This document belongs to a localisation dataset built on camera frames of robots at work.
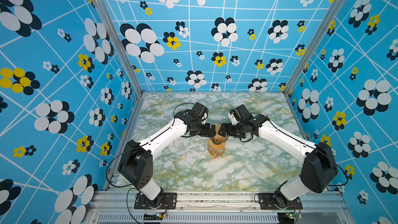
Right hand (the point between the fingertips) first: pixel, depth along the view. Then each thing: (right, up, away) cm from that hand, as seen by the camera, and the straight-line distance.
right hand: (225, 133), depth 84 cm
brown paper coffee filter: (-5, -2, 0) cm, 5 cm away
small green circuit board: (-35, -37, -13) cm, 52 cm away
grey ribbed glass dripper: (-3, -5, -1) cm, 6 cm away
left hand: (-9, +1, -1) cm, 9 cm away
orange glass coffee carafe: (-5, -9, 0) cm, 11 cm away
